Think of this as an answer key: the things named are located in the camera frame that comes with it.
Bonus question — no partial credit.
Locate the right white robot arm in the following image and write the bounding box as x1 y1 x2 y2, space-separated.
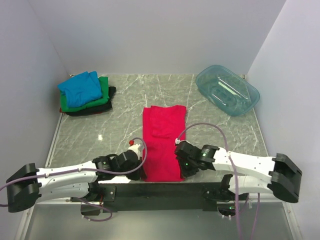
174 139 303 203

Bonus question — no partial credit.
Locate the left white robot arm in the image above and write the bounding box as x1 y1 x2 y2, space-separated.
4 150 146 213

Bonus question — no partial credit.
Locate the black base beam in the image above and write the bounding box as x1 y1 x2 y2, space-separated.
81 182 235 212

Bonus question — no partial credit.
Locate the folded black t shirt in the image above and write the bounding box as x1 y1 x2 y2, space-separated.
66 86 117 117

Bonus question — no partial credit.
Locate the clear blue plastic tub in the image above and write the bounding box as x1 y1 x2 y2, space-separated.
195 65 260 117

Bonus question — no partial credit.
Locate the folded green t shirt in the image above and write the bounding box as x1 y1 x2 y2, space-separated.
60 76 110 113

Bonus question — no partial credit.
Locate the folded blue t shirt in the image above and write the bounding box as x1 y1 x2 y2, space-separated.
57 71 103 108

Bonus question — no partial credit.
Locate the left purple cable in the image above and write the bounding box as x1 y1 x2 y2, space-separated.
0 136 148 222

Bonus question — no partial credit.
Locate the purple cable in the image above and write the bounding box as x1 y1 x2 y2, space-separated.
0 136 148 222
176 122 261 240

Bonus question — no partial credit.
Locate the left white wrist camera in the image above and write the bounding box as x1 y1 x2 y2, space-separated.
128 140 144 158

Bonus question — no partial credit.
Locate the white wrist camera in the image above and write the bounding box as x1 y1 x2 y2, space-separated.
128 140 144 158
174 138 183 146

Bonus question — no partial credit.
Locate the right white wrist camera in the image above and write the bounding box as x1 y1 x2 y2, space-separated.
174 138 183 146

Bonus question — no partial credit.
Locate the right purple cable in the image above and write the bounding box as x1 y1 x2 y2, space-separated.
176 122 261 240

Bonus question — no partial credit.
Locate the aluminium frame rail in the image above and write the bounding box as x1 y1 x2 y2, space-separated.
14 113 83 240

